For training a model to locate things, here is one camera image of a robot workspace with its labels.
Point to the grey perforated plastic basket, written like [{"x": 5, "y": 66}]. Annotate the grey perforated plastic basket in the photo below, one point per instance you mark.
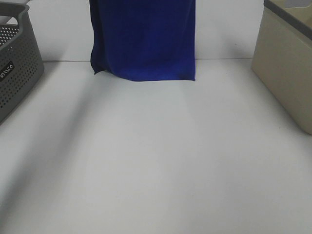
[{"x": 21, "y": 64}]

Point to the blue towel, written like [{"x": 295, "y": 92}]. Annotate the blue towel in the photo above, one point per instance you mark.
[{"x": 144, "y": 40}]

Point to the beige plastic bin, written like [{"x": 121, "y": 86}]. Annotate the beige plastic bin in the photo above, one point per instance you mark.
[{"x": 283, "y": 58}]

